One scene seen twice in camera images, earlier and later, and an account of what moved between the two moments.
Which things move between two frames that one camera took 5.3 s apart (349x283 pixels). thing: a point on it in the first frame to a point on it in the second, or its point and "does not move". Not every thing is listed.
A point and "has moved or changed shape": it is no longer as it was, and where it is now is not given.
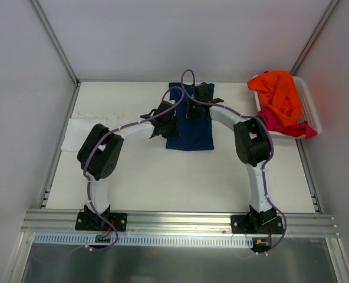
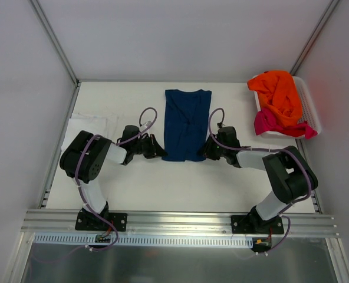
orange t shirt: [279, 96] does not move
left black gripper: [168, 127] to [150, 145]
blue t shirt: [195, 134] has moved or changed shape
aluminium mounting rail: [183, 222] does not move
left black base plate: [94, 221] does not move
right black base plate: [249, 224] does not move
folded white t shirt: [79, 128] does not move
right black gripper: [196, 110] to [213, 148]
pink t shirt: [303, 129] does not move
